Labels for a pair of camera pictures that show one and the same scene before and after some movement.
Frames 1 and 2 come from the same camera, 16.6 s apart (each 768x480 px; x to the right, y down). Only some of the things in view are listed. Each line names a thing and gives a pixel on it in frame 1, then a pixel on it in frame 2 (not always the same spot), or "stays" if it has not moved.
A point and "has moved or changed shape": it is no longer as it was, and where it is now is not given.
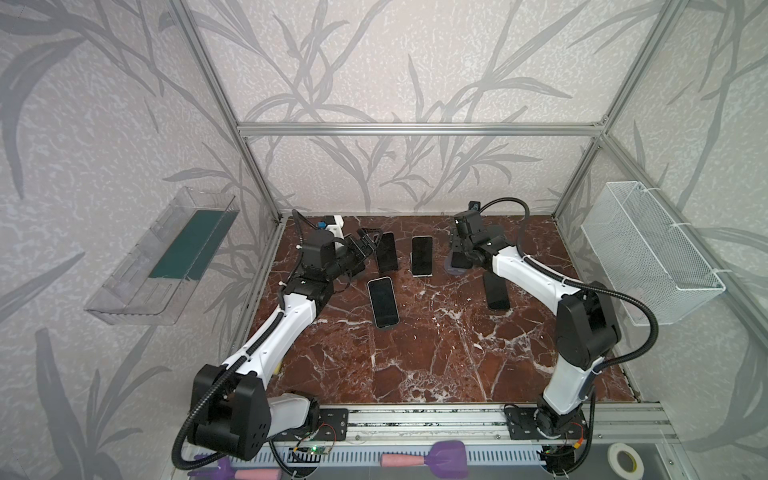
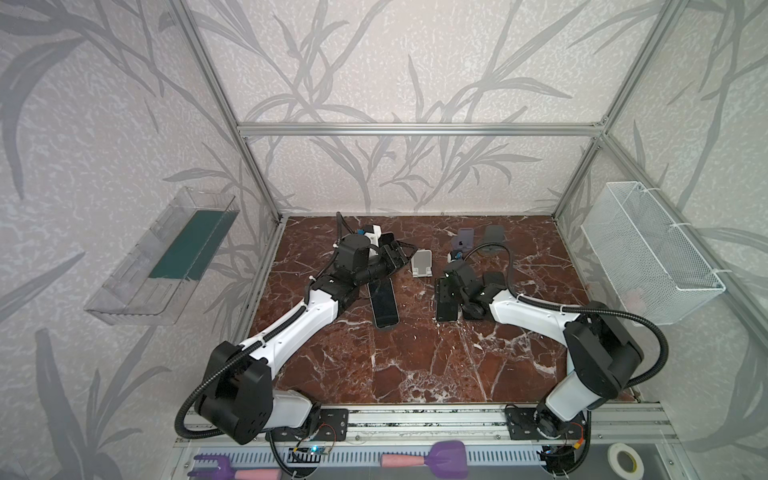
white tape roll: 616,466 stays
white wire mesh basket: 647,257 stays
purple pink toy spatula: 446,459 stays
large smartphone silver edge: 383,300 stays
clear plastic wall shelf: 161,273 stays
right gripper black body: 462,253 to 452,290
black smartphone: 497,294 has moved or changed shape
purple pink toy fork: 226,470 stays
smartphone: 421,256 to 446,300
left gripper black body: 365,248 to 391,258
